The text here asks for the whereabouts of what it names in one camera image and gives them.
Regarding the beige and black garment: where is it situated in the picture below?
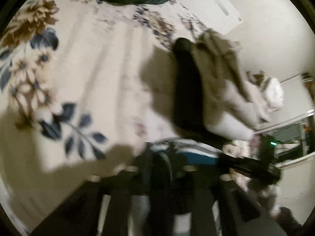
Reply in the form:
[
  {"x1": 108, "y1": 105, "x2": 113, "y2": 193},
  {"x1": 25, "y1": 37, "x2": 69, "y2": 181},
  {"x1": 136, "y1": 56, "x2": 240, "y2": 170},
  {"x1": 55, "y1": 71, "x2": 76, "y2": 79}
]
[{"x1": 172, "y1": 29, "x2": 270, "y2": 141}]

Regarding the black grey white striped garment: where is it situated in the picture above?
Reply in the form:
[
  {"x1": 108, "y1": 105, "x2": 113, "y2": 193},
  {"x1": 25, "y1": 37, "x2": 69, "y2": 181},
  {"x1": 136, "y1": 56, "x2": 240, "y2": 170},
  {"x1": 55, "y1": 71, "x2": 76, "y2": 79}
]
[{"x1": 143, "y1": 138, "x2": 223, "y2": 181}]

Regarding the floral bundled cloth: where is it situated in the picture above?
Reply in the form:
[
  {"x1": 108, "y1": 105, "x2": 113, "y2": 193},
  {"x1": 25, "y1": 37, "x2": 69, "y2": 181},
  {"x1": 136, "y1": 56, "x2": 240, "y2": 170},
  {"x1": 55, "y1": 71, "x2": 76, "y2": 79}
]
[{"x1": 247, "y1": 71, "x2": 284, "y2": 112}]

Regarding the floral cream bed cover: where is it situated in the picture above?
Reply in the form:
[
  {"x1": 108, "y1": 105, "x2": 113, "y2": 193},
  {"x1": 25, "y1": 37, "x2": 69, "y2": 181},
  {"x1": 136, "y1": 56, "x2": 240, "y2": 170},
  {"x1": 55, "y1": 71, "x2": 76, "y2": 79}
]
[{"x1": 0, "y1": 0, "x2": 254, "y2": 227}]

